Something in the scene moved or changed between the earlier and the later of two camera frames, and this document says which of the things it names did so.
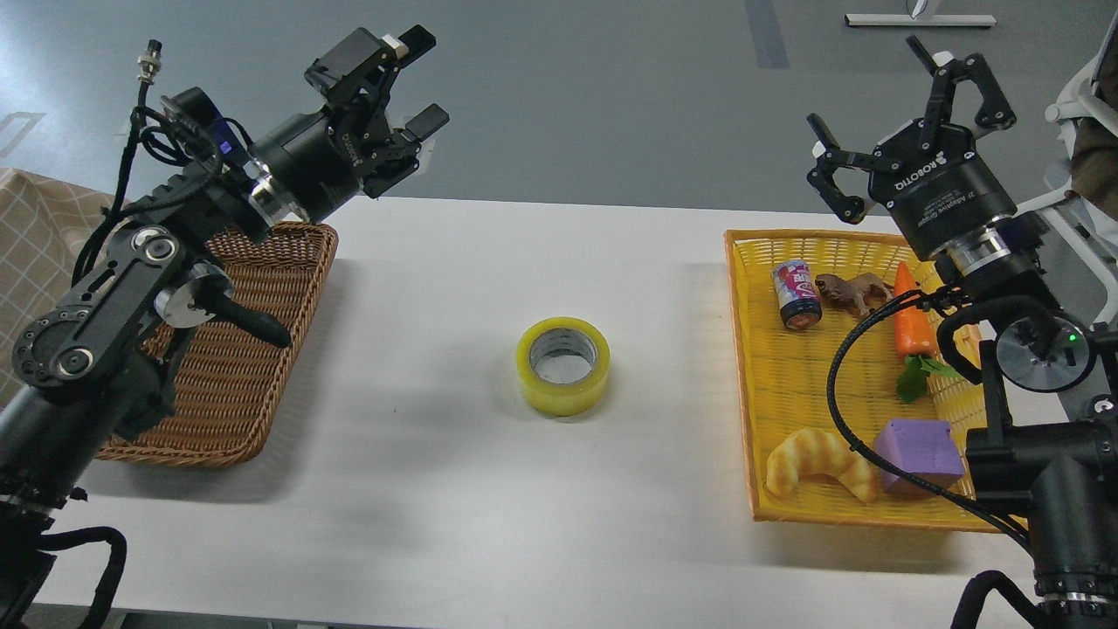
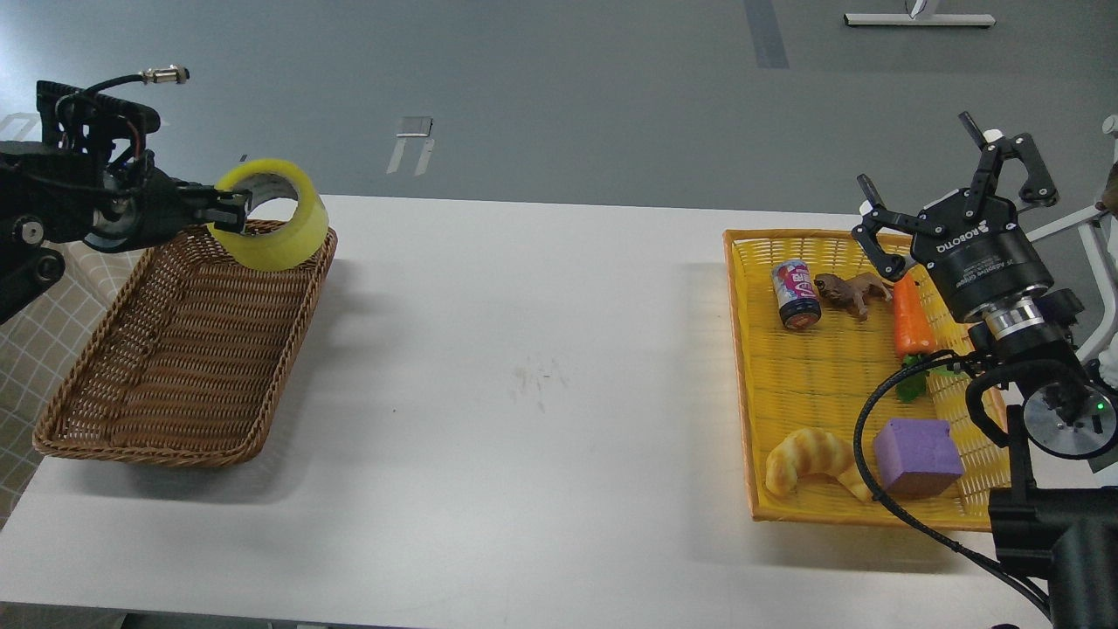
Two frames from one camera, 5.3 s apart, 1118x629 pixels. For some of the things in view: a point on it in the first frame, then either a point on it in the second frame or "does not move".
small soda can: (798, 299) does not move
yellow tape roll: (563, 365) -> (299, 236)
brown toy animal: (864, 292) does not move
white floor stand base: (919, 20) does not move
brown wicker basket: (226, 376) does not move
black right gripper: (943, 190) -> (969, 242)
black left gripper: (320, 165) -> (141, 205)
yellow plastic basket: (855, 381) does not move
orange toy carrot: (915, 340) does not move
